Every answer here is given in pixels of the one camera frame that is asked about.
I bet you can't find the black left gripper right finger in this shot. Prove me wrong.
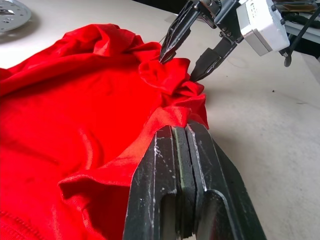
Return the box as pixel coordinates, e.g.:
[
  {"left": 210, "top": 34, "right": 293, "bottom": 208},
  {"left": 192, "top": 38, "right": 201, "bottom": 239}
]
[{"left": 185, "top": 121, "right": 267, "bottom": 240}]

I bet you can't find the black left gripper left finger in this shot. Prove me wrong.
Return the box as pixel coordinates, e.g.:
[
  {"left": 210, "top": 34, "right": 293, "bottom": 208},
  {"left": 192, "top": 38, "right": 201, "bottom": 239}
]
[{"left": 122, "top": 125, "right": 196, "bottom": 240}]

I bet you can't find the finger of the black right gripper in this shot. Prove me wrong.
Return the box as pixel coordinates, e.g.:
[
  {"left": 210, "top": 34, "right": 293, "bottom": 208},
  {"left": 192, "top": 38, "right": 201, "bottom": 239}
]
[
  {"left": 158, "top": 2, "right": 202, "bottom": 65},
  {"left": 189, "top": 31, "right": 241, "bottom": 83}
]

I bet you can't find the red t-shirt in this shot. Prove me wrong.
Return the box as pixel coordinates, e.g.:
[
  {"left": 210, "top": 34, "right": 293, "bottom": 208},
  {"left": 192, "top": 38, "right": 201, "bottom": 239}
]
[{"left": 0, "top": 22, "right": 210, "bottom": 240}]

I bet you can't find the round silver metal plate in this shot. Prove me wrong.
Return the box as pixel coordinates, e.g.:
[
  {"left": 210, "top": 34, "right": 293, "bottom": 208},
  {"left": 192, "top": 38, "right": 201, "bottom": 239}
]
[{"left": 0, "top": 0, "right": 33, "bottom": 35}]

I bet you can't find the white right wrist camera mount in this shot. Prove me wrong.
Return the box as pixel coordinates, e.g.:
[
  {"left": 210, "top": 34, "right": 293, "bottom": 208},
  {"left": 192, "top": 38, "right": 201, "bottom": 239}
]
[{"left": 236, "top": 0, "right": 291, "bottom": 56}]

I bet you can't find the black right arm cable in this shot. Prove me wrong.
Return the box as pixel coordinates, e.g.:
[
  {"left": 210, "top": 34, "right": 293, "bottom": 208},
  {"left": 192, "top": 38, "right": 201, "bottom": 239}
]
[{"left": 279, "top": 8, "right": 320, "bottom": 68}]

